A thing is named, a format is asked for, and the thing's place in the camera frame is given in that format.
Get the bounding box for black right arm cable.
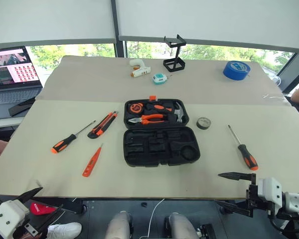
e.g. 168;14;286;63
268;213;299;235

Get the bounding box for claw hammer black handle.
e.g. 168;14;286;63
151;101;184;123

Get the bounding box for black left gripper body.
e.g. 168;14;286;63
11;211;40;239

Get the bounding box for thin white cable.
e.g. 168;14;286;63
147;198;166;239

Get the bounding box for black wedge shaped object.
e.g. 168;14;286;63
8;97;36;118

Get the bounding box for red cap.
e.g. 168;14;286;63
29;202;58;216

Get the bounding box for orange black tape measure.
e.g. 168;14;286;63
129;103;145;115

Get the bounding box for black table leg base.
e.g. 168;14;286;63
61;197;88;215

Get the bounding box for blue tape roll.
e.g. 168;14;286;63
222;60;252;81

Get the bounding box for black tool case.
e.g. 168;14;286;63
123;95;201;168

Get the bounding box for dark window pillar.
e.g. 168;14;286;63
110;0;128;59

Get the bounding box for grey rounded leg cover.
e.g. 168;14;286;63
104;211;133;239
167;212;200;239

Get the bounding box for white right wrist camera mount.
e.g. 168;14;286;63
257;177;283;209

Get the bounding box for black phone stand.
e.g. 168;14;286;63
162;34;187;73

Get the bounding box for orange black utility knife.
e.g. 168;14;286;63
87;111;119;140

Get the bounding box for orange handled pliers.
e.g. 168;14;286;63
128;114;168;125

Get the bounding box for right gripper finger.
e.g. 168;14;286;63
214;199;252;217
217;172;253;181

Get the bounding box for Phillips screwdriver black orange handle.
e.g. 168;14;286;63
227;124;259;172

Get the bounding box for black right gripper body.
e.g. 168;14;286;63
246;173;260;218

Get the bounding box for white cord on table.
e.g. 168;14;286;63
262;93;286;101

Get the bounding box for white glue gun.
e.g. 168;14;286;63
129;58;151;78

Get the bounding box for black electrical tape roll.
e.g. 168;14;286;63
196;117;212;130

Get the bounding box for orange voltage tester pen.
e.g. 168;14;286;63
82;143;104;178

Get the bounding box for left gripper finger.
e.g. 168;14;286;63
14;187;44;204
36;204;64;236

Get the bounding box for white roller blind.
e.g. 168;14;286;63
0;0;116;48
116;0;299;54

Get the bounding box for small teal tape measure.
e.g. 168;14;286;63
152;72;174;86

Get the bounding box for white sneaker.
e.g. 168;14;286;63
45;222;83;239

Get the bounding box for open laptop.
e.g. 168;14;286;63
0;46;44;120

